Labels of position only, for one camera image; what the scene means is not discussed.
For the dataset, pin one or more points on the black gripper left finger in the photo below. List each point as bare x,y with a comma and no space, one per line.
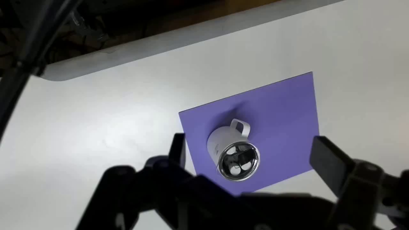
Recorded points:
171,199

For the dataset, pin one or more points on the white cup with steel lid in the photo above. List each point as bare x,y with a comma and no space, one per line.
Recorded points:
222,141

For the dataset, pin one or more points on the purple rectangular mat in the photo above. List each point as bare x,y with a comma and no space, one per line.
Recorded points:
282,115

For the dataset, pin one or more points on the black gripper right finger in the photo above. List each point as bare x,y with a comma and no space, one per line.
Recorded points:
337,163

